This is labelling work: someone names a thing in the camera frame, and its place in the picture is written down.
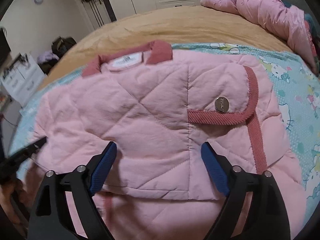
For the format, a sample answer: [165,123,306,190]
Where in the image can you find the pink crumpled duvet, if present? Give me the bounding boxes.
[200,0,319,76]

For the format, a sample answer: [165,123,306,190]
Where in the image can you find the pink quilted jacket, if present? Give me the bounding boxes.
[23,39,309,240]

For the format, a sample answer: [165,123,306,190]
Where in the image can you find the tan bed sheet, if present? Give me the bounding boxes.
[39,6,291,89]

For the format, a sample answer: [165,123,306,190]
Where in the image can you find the black bag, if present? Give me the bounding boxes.
[52,37,76,58]

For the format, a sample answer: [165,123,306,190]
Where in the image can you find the white drawer chest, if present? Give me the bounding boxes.
[1,54,46,107]

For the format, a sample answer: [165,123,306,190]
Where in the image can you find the hello kitty blue blanket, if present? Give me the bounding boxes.
[10,42,320,230]

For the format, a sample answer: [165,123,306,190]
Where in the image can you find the purple clothes pile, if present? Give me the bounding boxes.
[37,50,59,64]

